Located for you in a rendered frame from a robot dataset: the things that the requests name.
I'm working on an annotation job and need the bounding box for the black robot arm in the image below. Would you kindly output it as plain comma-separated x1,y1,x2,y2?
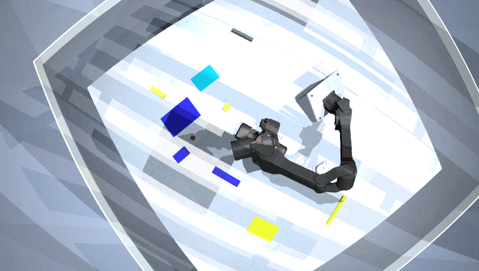
230,90,357,194

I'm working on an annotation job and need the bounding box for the yellow flat rectangular plate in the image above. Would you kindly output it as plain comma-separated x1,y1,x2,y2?
246,216,280,242

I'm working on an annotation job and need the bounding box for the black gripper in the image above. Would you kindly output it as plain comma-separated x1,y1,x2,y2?
235,123,287,154

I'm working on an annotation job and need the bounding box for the cyan flat plate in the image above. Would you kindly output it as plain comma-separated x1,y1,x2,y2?
191,65,220,92

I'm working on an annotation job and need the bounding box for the yellow flat bar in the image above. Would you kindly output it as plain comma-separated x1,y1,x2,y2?
326,196,346,226
150,86,166,98

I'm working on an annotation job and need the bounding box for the dark grey flat bar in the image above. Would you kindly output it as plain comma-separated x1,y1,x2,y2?
231,28,254,42

